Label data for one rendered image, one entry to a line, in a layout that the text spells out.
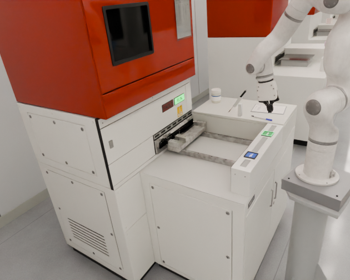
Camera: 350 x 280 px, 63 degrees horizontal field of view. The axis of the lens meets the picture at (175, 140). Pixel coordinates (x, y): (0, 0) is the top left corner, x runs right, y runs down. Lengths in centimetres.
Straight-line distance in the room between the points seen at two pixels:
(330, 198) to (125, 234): 107
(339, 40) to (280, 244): 154
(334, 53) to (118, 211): 125
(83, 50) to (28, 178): 194
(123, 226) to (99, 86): 80
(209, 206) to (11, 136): 193
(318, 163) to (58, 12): 128
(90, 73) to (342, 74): 102
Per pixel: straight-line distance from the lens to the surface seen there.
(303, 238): 167
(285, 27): 141
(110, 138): 141
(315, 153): 141
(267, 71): 151
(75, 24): 127
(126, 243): 177
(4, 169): 287
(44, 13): 141
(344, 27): 131
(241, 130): 188
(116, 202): 157
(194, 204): 151
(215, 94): 210
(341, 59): 129
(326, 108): 127
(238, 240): 152
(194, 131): 189
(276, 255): 228
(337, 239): 250
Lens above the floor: 169
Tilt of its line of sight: 27 degrees down
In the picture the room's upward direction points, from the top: 6 degrees counter-clockwise
